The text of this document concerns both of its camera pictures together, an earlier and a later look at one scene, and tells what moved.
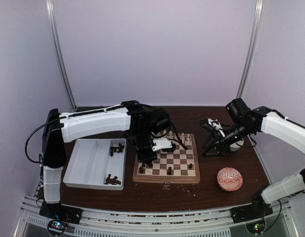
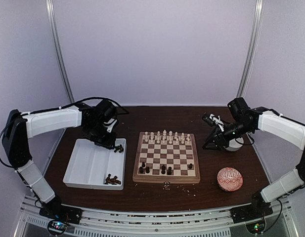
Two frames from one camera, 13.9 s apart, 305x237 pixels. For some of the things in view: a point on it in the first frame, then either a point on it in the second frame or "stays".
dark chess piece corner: [141, 170] stays
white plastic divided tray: [97, 163] stays
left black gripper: [147, 158] → [108, 143]
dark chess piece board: [169, 172] stays
